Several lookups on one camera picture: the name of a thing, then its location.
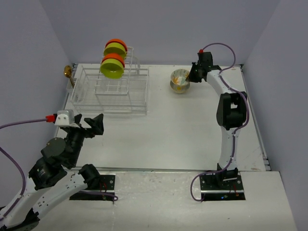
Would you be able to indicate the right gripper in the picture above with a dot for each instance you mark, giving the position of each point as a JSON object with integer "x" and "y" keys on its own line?
{"x": 191, "y": 78}

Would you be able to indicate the green bowl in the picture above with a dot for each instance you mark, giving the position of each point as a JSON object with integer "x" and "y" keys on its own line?
{"x": 112, "y": 68}
{"x": 116, "y": 48}

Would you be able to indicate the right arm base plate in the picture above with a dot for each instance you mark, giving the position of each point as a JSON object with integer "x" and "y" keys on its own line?
{"x": 214, "y": 190}

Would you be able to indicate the brass wooden utensil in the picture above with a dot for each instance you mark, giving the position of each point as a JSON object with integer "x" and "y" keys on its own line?
{"x": 68, "y": 70}

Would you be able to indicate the orange bowl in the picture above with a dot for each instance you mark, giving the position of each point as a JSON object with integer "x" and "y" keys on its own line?
{"x": 114, "y": 56}
{"x": 119, "y": 41}

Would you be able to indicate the white wire dish rack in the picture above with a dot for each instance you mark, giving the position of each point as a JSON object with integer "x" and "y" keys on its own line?
{"x": 127, "y": 95}

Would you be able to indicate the blue yellow patterned bowl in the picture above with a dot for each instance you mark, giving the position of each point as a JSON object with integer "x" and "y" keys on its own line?
{"x": 180, "y": 89}

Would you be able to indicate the white floral patterned bowl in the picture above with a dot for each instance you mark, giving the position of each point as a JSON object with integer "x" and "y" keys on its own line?
{"x": 179, "y": 77}

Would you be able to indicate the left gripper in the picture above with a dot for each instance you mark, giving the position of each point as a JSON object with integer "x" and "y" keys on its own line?
{"x": 97, "y": 123}

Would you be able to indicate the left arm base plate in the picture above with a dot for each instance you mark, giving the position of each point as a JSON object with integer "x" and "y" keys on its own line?
{"x": 106, "y": 185}

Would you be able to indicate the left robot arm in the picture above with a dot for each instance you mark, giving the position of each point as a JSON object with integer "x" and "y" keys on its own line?
{"x": 32, "y": 202}

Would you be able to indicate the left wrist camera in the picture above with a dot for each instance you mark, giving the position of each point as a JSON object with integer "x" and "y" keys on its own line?
{"x": 64, "y": 119}

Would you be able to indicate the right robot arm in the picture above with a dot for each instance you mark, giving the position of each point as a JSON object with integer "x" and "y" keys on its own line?
{"x": 231, "y": 116}

